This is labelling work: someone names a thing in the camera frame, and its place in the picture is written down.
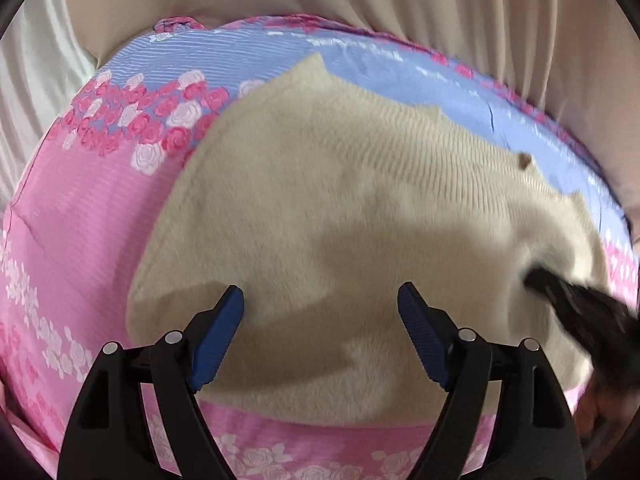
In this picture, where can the pink floral bed sheet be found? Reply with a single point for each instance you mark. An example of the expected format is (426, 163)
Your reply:
(74, 231)

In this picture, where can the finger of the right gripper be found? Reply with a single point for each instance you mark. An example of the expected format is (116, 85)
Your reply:
(602, 325)

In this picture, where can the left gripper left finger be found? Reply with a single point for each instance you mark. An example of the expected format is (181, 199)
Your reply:
(136, 416)

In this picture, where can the beige curtain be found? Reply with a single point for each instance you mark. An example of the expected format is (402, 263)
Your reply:
(576, 59)

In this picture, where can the cream knit sweater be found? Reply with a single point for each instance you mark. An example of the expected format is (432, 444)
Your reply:
(319, 199)

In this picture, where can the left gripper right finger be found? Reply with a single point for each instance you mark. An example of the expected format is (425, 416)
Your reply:
(534, 436)

